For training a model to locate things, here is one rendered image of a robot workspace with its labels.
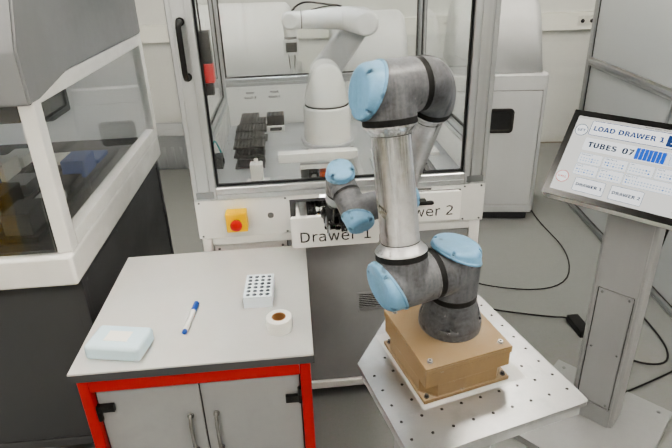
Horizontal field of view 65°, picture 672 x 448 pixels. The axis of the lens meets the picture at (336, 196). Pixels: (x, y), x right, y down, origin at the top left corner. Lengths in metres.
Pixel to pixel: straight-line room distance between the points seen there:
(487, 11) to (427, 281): 0.95
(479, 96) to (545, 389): 0.94
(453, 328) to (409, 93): 0.56
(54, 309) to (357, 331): 1.09
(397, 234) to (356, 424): 1.29
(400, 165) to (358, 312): 1.13
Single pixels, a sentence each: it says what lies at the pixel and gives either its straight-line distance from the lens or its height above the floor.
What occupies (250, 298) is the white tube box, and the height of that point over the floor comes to 0.79.
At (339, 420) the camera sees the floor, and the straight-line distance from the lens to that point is 2.31.
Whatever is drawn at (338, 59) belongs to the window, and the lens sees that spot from 1.74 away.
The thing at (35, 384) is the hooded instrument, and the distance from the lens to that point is 2.23.
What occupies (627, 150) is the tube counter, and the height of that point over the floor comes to 1.11.
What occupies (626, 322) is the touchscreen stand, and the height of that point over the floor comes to 0.52.
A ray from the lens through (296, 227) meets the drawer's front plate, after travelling 1.73.
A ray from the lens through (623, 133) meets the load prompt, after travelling 1.92.
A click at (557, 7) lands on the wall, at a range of 5.28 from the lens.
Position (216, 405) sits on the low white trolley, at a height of 0.59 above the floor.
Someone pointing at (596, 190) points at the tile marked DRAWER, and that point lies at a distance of 1.86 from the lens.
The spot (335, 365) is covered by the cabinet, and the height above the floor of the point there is 0.17.
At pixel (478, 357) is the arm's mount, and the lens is 1.30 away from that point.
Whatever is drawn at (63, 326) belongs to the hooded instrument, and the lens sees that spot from 2.03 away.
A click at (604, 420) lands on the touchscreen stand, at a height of 0.07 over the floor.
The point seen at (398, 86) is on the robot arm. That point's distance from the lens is 1.06.
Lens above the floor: 1.69
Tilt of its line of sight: 24 degrees down
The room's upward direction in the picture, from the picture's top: 2 degrees counter-clockwise
